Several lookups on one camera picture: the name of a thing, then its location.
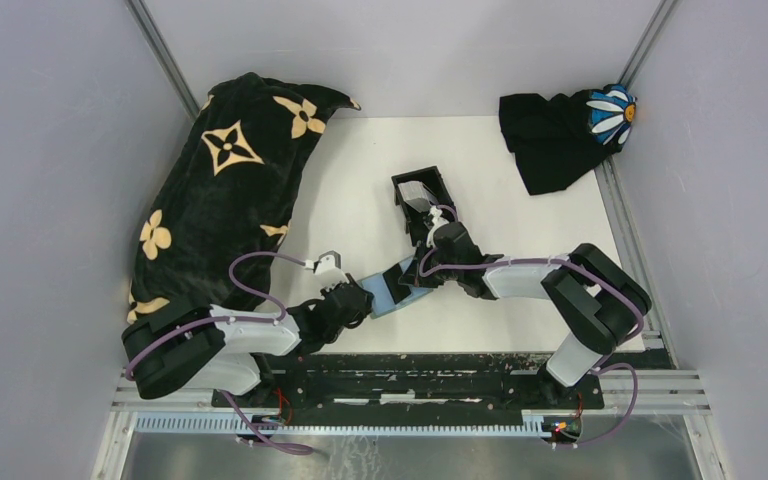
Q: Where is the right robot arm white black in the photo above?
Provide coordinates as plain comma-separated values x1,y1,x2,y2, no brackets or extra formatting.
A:
364,222,653,408

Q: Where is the stack of cards in bin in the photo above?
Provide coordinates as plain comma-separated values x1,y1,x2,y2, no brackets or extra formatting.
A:
397,180,438,212

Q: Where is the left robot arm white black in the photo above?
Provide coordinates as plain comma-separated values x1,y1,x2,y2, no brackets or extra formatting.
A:
121,281,374,407

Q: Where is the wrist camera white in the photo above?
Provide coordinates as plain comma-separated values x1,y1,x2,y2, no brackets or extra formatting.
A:
304,250,343,277
423,206,449,235

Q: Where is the green leather card holder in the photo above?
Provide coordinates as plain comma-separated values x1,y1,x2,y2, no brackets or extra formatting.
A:
358,258,432,318

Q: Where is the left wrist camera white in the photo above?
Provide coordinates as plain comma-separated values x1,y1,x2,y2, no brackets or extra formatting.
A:
304,250,343,277

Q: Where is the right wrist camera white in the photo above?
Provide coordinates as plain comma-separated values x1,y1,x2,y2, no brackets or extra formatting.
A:
423,206,449,235

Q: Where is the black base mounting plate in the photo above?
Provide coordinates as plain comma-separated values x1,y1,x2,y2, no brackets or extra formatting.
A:
235,353,605,427

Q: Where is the aluminium rail frame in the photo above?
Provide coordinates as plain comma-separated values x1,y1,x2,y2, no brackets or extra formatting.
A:
91,331,734,479

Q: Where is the black blanket with tan flowers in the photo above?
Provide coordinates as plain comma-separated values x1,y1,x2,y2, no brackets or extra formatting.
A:
127,72,357,323

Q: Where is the slotted grey cable duct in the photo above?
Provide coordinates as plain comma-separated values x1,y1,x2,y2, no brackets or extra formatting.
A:
133,413,561,439

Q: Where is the black cloth with daisy print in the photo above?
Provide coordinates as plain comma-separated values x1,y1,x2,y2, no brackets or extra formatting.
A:
498,84,637,196

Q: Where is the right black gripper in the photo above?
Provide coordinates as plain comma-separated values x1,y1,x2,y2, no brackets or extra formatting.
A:
398,241,461,289

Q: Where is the black plastic bin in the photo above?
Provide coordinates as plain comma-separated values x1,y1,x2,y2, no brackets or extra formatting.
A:
391,166,456,246

